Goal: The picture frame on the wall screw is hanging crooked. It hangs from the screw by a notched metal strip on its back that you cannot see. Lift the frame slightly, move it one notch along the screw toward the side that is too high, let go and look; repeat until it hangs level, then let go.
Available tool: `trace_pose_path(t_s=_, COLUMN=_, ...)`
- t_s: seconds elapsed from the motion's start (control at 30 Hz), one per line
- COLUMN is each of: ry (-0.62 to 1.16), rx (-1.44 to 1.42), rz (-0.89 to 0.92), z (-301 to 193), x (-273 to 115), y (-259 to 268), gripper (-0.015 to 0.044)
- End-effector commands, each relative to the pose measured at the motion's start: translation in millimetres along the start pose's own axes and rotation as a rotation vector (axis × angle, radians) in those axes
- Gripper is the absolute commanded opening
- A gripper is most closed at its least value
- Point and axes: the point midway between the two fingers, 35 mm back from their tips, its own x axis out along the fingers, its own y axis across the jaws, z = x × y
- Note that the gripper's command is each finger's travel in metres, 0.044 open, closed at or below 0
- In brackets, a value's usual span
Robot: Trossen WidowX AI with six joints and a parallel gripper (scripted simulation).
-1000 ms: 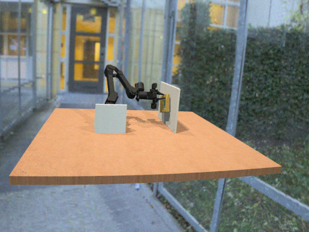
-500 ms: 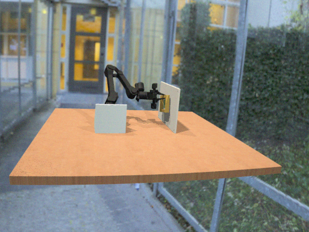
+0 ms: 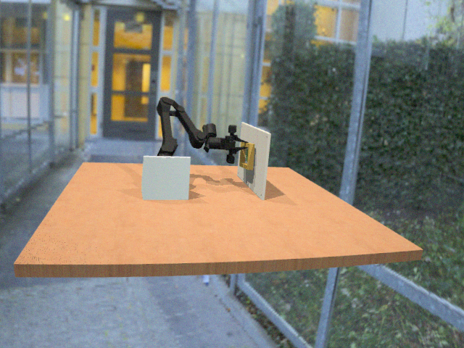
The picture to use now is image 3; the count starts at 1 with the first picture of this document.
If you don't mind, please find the yellow picture frame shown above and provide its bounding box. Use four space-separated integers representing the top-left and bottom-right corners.
239 142 254 170

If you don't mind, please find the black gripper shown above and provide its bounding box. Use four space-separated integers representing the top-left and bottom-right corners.
217 125 248 164

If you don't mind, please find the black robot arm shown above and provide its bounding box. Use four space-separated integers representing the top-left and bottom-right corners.
157 97 236 157

